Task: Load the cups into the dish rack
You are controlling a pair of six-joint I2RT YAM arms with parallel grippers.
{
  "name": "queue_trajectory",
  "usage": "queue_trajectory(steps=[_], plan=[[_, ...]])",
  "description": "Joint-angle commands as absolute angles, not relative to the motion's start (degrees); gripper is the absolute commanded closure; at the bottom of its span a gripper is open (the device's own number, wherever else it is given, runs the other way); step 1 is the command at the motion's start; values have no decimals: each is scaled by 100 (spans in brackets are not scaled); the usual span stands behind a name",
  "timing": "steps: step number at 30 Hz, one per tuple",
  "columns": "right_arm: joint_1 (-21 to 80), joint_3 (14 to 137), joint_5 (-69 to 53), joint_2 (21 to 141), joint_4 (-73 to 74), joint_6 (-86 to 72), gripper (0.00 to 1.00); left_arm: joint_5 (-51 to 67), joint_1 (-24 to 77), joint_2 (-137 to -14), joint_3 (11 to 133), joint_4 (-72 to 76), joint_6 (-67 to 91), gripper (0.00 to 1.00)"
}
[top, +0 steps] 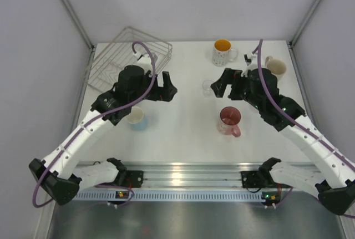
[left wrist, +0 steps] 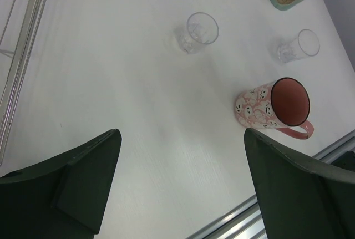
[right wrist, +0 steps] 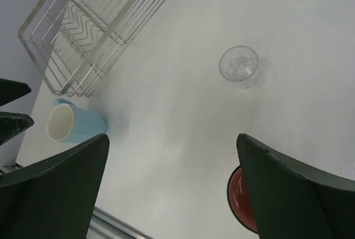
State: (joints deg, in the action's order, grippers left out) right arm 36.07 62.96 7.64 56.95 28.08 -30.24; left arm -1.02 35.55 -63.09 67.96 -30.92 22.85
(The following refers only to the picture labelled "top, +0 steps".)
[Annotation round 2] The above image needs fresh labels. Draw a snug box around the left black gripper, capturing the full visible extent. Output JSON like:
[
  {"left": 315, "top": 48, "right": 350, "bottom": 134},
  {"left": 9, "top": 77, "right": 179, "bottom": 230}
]
[{"left": 129, "top": 70, "right": 176, "bottom": 106}]

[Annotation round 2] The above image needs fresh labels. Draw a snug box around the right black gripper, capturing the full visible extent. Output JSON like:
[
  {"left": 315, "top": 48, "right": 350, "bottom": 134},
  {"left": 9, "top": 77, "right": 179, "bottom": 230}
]
[{"left": 211, "top": 68, "right": 263, "bottom": 111}]

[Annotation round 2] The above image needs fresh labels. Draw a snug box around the pink cartoon mug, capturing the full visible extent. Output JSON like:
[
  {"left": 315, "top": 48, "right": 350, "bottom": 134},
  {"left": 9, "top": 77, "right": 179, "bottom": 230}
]
[{"left": 217, "top": 106, "right": 241, "bottom": 138}]

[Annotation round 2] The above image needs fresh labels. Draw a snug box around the white mug orange inside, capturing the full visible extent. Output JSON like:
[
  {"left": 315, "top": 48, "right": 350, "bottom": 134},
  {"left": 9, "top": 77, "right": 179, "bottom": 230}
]
[{"left": 212, "top": 39, "right": 239, "bottom": 67}]

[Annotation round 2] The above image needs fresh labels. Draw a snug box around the beige ceramic mug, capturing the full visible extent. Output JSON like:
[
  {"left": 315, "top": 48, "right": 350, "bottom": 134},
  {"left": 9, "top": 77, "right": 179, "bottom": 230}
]
[{"left": 265, "top": 56, "right": 287, "bottom": 82}]

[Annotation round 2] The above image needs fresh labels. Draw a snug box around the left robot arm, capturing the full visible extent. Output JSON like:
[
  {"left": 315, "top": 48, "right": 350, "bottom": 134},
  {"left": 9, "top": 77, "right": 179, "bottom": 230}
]
[{"left": 29, "top": 65, "right": 178, "bottom": 205}]

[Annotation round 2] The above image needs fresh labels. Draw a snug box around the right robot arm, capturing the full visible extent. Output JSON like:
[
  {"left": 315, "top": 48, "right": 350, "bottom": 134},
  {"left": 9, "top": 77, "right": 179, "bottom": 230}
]
[{"left": 211, "top": 68, "right": 354, "bottom": 216}]

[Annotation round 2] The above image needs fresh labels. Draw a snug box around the clear glass cup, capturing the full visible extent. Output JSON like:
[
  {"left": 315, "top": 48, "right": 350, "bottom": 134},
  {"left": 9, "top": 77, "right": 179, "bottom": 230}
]
[{"left": 202, "top": 80, "right": 214, "bottom": 97}]

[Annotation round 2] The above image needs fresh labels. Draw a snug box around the light blue mug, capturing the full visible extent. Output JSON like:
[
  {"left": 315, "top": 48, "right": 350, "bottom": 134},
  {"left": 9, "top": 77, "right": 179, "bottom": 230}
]
[{"left": 125, "top": 106, "right": 147, "bottom": 131}]

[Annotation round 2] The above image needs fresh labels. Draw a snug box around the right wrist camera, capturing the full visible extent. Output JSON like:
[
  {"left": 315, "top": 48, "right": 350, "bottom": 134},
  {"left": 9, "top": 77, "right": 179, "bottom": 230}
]
[{"left": 244, "top": 53, "right": 257, "bottom": 66}]

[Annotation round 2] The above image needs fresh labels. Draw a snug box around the wire dish rack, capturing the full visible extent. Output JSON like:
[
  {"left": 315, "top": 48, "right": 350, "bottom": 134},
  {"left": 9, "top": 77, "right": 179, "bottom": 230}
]
[{"left": 87, "top": 26, "right": 173, "bottom": 93}]

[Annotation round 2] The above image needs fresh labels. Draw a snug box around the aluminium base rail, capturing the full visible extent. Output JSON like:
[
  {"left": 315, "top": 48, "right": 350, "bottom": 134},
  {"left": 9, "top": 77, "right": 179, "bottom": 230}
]
[{"left": 74, "top": 161, "right": 322, "bottom": 190}]

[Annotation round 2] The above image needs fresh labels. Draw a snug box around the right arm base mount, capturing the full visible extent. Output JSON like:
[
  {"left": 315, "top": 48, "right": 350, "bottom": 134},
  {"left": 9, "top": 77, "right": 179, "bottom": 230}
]
[{"left": 241, "top": 157, "right": 281, "bottom": 190}]

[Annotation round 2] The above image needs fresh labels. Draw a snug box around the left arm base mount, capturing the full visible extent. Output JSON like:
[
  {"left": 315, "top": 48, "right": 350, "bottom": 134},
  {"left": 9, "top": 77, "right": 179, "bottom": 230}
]
[{"left": 101, "top": 157, "right": 144, "bottom": 188}]

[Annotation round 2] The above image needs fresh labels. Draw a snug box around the left aluminium frame post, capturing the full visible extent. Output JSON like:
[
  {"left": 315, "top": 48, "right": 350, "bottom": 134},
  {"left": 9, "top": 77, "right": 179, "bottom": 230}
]
[{"left": 44, "top": 0, "right": 97, "bottom": 52}]

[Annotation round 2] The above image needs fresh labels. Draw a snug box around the aluminium frame post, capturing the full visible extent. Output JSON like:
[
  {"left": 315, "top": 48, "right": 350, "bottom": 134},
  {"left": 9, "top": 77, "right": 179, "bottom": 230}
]
[
  {"left": 44, "top": 0, "right": 97, "bottom": 52},
  {"left": 287, "top": 0, "right": 342, "bottom": 50}
]

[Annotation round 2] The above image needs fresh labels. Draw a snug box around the perforated cable tray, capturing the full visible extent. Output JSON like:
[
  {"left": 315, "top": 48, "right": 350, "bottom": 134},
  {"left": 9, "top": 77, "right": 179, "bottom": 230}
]
[{"left": 73, "top": 190, "right": 266, "bottom": 202}]

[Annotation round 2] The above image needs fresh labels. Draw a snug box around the right aluminium frame post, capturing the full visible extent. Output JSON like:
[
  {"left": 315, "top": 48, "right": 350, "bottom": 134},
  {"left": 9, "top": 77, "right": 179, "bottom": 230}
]
[{"left": 287, "top": 0, "right": 342, "bottom": 50}]

